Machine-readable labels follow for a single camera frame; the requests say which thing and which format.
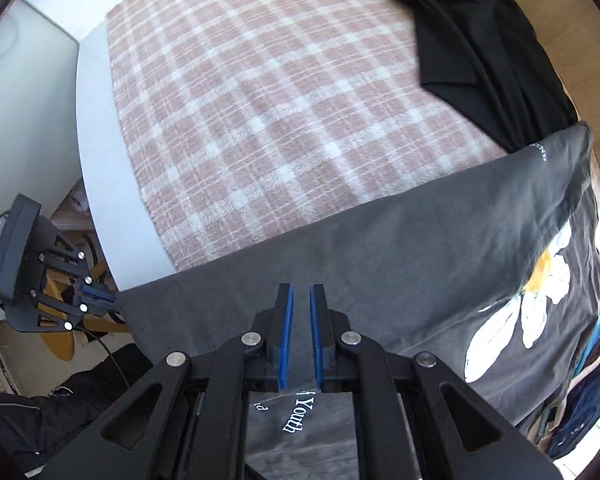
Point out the white cabinet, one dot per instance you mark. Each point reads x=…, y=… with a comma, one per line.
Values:
x=25, y=110

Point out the navy folded garment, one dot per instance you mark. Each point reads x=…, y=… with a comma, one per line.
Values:
x=590, y=400

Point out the black garment with yellow print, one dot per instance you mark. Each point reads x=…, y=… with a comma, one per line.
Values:
x=480, y=50

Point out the white mattress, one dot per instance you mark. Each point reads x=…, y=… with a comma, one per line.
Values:
x=105, y=185

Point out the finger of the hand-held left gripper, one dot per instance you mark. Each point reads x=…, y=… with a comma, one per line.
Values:
x=97, y=290
x=97, y=301

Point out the grey flower print t-shirt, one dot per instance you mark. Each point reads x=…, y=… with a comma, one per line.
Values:
x=380, y=250

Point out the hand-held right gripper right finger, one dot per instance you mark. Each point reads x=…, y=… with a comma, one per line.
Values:
x=314, y=340

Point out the pink plaid blanket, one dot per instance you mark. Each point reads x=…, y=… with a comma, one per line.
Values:
x=255, y=110

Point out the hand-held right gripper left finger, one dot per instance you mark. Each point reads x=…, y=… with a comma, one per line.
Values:
x=286, y=340

